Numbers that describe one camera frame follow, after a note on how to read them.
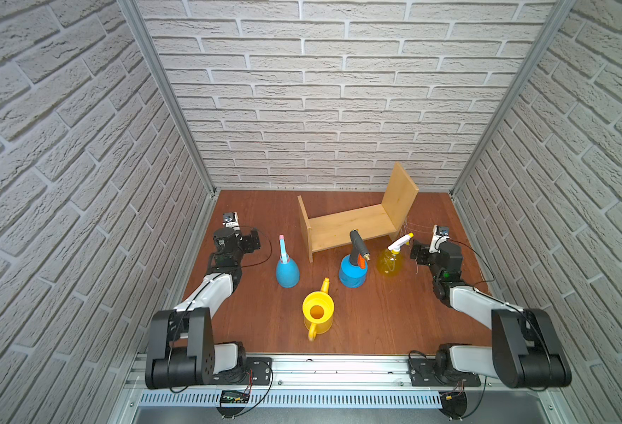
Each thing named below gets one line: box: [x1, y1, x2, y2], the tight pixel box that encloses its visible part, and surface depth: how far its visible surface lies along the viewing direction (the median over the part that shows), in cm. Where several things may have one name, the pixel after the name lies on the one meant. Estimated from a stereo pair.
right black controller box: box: [438, 390, 468, 420], surface depth 72 cm
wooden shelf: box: [297, 162, 420, 264], surface depth 101 cm
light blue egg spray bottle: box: [275, 234, 301, 289], surface depth 87 cm
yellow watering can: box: [302, 277, 335, 342], surface depth 76 cm
